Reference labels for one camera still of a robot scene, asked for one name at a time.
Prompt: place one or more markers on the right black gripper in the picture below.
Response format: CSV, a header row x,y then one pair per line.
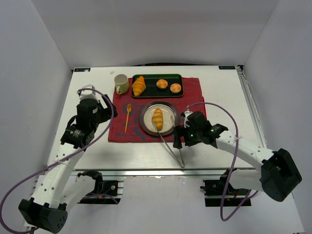
x,y
180,131

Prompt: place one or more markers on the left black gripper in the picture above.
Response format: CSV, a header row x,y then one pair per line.
x,y
107,110

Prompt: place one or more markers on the metal tongs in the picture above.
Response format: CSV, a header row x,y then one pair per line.
x,y
171,151

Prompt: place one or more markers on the small striped croissant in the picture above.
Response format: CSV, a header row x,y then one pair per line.
x,y
157,119

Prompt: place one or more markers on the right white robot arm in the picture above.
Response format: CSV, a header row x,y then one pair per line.
x,y
274,172

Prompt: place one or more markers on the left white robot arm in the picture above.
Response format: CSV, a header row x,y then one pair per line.
x,y
50,204

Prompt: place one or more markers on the orange plastic fork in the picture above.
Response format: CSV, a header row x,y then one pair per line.
x,y
129,108

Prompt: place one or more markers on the dark rimmed white plate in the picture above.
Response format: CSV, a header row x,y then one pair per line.
x,y
171,117

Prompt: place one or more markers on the pale green mug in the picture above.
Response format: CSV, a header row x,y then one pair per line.
x,y
121,84

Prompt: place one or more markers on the red patterned placemat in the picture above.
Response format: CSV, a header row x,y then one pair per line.
x,y
135,134

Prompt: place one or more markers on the large orange croissant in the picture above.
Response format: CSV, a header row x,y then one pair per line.
x,y
138,87

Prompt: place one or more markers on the left blue label sticker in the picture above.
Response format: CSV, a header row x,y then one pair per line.
x,y
82,69

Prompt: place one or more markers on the blue label sticker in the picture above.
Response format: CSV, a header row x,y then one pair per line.
x,y
82,69
227,67

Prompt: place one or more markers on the right round bun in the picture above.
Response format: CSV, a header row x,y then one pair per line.
x,y
175,88

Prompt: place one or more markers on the round bun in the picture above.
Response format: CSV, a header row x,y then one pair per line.
x,y
162,84
175,88

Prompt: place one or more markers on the left round bun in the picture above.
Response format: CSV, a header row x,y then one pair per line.
x,y
162,84

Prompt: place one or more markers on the dark green tray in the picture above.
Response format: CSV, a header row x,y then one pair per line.
x,y
152,91

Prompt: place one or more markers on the right blue label sticker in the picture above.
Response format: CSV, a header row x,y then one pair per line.
x,y
227,67

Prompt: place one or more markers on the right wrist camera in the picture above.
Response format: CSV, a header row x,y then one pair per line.
x,y
186,115

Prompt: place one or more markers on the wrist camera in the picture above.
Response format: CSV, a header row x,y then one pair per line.
x,y
186,115
87,94

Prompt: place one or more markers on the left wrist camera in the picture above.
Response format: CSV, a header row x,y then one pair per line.
x,y
87,94

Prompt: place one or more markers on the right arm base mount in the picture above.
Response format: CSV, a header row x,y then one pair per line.
x,y
213,190

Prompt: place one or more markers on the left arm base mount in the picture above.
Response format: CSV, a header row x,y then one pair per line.
x,y
110,194

